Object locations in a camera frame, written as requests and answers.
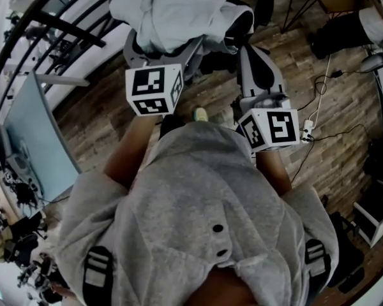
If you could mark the pale blue panel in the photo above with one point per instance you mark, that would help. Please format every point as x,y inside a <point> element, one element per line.
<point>38,132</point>

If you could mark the black bag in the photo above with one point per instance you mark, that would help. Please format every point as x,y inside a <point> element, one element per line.
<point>346,250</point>

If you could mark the light green shoe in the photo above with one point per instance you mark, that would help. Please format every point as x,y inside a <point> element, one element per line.
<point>200,114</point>

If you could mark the white power strip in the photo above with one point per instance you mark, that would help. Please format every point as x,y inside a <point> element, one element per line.
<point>307,131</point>

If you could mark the light grey clothing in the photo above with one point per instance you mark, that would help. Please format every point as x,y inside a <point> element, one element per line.
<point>178,14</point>

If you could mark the person's grey shirt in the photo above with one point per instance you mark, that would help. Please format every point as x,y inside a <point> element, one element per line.
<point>194,209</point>

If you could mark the person's right forearm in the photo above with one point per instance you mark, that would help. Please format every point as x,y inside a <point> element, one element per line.
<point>273,174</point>

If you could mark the white stool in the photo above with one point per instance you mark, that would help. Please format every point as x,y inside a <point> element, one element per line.
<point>371,223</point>

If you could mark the black metal railing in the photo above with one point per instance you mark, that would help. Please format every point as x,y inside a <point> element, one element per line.
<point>51,18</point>

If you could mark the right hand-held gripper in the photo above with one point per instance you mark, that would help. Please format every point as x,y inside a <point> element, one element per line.
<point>271,127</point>

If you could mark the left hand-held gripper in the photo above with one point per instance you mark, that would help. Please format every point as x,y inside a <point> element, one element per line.
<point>153,88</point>

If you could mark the person's left forearm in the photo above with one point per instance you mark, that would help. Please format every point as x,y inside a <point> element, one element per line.
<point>131,151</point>

